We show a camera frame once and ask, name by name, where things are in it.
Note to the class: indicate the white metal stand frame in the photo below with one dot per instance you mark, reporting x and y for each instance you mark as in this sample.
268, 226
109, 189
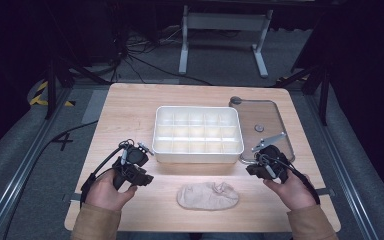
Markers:
225, 23

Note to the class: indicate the grey tape strip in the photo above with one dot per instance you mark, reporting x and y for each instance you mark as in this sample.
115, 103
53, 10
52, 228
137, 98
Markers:
325, 192
71, 197

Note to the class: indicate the beige sock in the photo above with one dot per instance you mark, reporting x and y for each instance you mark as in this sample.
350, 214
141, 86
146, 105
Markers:
208, 196

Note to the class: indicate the person's left hand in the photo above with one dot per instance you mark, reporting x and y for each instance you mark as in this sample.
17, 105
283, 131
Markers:
105, 193

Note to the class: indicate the person's right hand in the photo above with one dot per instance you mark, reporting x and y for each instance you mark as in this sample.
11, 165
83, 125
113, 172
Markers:
291, 195

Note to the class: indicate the aluminium floor rail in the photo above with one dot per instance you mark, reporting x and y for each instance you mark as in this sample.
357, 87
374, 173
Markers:
343, 166
20, 173

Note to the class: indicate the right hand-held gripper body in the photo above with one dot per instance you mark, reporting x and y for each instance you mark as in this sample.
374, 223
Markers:
273, 160

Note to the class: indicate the white divided storage box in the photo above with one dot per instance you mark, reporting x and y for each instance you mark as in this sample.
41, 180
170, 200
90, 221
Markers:
197, 133

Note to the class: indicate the yellow black floor tape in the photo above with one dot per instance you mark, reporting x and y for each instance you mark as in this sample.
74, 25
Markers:
40, 96

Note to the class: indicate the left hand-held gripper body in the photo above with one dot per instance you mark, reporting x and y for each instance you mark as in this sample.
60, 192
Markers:
134, 156

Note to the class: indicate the transparent plastic lid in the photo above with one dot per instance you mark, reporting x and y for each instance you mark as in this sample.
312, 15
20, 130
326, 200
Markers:
263, 116

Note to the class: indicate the black tripod stand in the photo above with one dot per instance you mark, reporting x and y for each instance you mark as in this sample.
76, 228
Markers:
316, 86
63, 76

